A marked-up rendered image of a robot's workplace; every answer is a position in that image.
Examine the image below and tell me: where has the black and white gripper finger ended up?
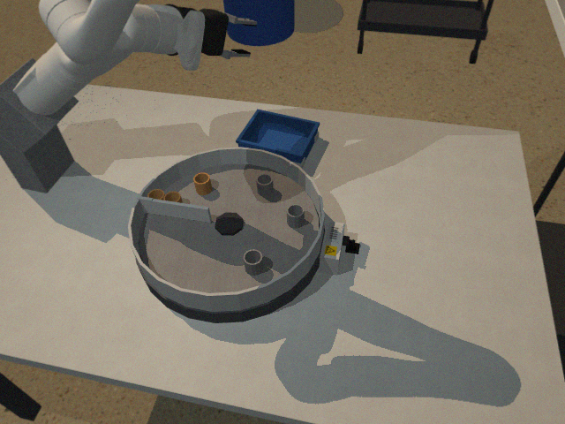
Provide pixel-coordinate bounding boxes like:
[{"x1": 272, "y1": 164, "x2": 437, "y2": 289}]
[
  {"x1": 221, "y1": 11, "x2": 257, "y2": 27},
  {"x1": 220, "y1": 49, "x2": 251, "y2": 59}
]

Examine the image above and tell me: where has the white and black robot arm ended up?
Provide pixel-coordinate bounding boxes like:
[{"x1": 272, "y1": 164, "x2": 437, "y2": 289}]
[{"x1": 13, "y1": 0, "x2": 161, "y2": 116}]

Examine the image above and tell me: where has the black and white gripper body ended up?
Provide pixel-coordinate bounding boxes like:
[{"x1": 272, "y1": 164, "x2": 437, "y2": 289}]
[{"x1": 149, "y1": 4, "x2": 229, "y2": 71}]

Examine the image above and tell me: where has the bronze bushing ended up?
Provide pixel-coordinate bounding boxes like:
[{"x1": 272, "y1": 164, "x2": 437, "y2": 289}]
[
  {"x1": 163, "y1": 192, "x2": 183, "y2": 203},
  {"x1": 193, "y1": 172, "x2": 212, "y2": 195},
  {"x1": 147, "y1": 189, "x2": 165, "y2": 201}
]

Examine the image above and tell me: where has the steel bushing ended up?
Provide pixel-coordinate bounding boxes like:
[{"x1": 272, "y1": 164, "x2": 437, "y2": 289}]
[
  {"x1": 256, "y1": 174, "x2": 274, "y2": 196},
  {"x1": 244, "y1": 249, "x2": 263, "y2": 276},
  {"x1": 287, "y1": 204, "x2": 305, "y2": 229}
]

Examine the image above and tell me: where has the blue square tray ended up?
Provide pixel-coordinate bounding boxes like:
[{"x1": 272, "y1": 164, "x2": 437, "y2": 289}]
[{"x1": 238, "y1": 110, "x2": 320, "y2": 169}]

